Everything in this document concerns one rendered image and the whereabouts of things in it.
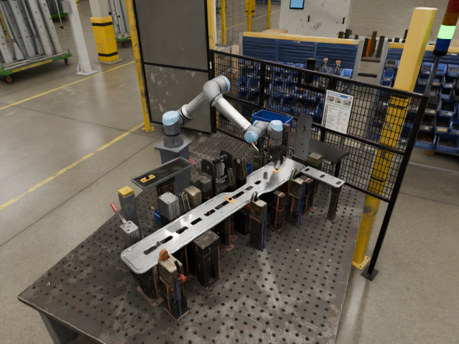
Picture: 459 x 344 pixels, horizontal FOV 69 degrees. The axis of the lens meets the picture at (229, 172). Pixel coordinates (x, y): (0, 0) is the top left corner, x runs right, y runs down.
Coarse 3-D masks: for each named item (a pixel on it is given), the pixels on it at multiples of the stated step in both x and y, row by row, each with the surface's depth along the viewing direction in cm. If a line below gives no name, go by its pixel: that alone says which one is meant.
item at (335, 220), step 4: (332, 188) 219; (336, 188) 217; (340, 188) 218; (332, 192) 221; (336, 192) 218; (332, 196) 222; (336, 196) 220; (332, 200) 224; (336, 200) 222; (332, 204) 225; (336, 204) 227; (332, 208) 226; (336, 208) 228; (328, 212) 230; (332, 212) 228; (324, 216) 234; (328, 216) 232; (332, 216) 229; (332, 220) 230; (336, 220) 230
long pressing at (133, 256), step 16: (288, 160) 242; (256, 176) 225; (272, 176) 224; (288, 176) 224; (224, 192) 208; (208, 208) 196; (224, 208) 195; (240, 208) 197; (176, 224) 184; (208, 224) 184; (144, 240) 173; (160, 240) 173; (176, 240) 173; (192, 240) 174; (128, 256) 164; (144, 256) 164
